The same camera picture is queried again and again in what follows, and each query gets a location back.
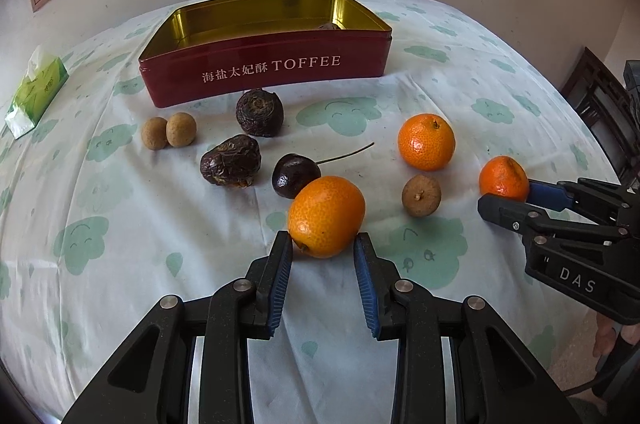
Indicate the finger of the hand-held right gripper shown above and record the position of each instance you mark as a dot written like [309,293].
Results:
[547,195]
[505,210]

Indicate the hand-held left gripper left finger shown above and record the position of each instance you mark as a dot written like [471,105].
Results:
[280,284]

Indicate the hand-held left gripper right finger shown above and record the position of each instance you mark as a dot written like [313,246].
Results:
[365,284]

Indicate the small mandarin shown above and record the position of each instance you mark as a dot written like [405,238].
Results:
[502,178]

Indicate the large oval orange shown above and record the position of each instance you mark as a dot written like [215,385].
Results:
[326,216]

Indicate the mandarin with green stem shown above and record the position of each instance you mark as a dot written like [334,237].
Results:
[426,142]

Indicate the dark cherry with stem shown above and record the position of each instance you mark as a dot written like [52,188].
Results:
[295,178]

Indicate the red and gold tin box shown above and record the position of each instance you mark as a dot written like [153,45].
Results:
[260,63]

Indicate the person's right hand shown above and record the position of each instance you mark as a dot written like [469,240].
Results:
[606,336]

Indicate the brown longan with stem mark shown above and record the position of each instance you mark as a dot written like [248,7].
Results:
[421,195]

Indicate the dark wooden chair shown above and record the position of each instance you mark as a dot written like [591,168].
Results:
[600,108]

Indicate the dark wrinkled passion fruit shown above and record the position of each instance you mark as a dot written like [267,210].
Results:
[327,26]
[260,113]
[231,161]

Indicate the white cloud-print tablecloth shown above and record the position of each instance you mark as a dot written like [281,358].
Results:
[125,229]

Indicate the green tissue pack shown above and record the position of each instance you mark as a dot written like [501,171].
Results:
[37,96]

